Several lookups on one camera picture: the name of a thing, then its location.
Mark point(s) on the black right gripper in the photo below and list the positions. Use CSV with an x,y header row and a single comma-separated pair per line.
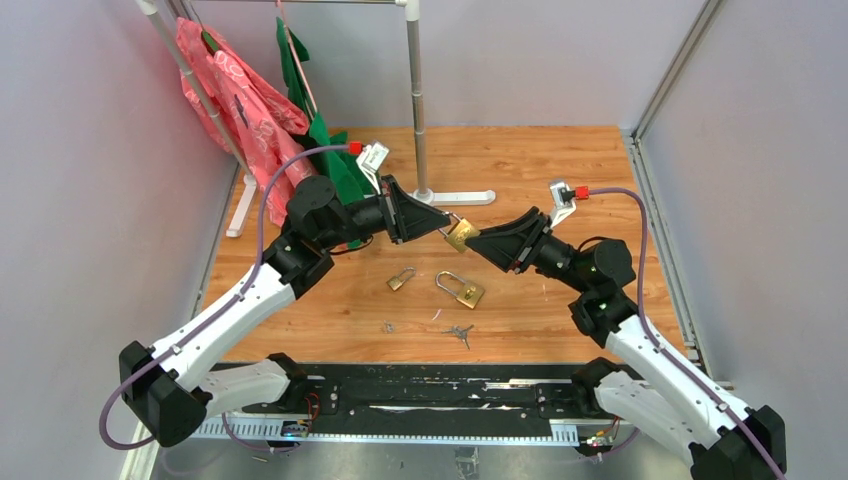
x,y
515,245

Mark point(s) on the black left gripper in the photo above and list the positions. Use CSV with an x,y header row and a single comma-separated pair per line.
x,y
405,217

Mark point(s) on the small brass padlock with key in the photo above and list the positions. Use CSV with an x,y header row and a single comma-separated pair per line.
x,y
397,281

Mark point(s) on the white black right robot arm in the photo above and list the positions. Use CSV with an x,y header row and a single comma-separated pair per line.
x,y
659,391

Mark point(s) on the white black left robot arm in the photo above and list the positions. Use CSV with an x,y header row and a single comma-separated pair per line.
x,y
170,385

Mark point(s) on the silver key bunch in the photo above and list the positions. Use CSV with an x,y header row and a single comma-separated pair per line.
x,y
461,333

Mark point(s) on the green garment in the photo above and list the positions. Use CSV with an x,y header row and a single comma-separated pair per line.
x,y
339,166

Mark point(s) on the white metal clothes rack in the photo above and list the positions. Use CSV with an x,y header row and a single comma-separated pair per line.
x,y
423,191

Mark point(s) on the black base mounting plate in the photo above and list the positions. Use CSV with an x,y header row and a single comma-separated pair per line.
x,y
439,399

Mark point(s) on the pink patterned garment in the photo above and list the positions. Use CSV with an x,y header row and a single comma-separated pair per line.
x,y
262,121

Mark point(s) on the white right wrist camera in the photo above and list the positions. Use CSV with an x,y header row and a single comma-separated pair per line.
x,y
564,201

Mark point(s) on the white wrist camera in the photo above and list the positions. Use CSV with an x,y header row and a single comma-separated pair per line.
x,y
564,201
369,162

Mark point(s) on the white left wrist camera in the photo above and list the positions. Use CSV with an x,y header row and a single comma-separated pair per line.
x,y
369,162

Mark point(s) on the slotted grey cable duct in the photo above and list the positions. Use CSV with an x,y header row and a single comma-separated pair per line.
x,y
257,429

